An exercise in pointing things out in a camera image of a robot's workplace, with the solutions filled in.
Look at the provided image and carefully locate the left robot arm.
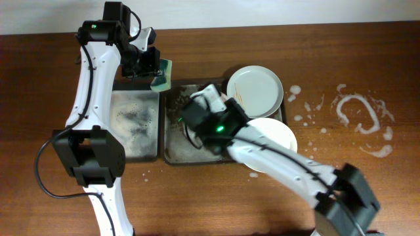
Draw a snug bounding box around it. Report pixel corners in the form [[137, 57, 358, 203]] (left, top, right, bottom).
[[51, 1, 162, 235]]

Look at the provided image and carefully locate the small black soapy tray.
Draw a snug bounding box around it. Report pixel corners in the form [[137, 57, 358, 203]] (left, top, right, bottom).
[[92, 83, 159, 163]]

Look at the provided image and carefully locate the pale grey-green plate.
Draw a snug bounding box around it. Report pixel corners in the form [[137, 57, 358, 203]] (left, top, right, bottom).
[[226, 66, 284, 118]]

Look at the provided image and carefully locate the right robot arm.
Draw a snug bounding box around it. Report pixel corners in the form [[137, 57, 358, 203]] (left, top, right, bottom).
[[180, 84, 381, 235]]

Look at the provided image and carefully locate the green yellow sponge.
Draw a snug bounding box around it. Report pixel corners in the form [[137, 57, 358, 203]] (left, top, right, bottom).
[[150, 59, 173, 92]]

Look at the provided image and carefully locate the large black plate tray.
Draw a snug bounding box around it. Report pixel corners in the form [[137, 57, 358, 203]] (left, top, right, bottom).
[[159, 77, 287, 166]]

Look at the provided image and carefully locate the white plate with sauce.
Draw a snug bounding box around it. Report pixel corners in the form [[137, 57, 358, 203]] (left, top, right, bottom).
[[233, 118, 299, 179]]

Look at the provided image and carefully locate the pinkish white plate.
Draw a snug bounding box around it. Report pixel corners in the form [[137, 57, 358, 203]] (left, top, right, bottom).
[[220, 92, 229, 103]]

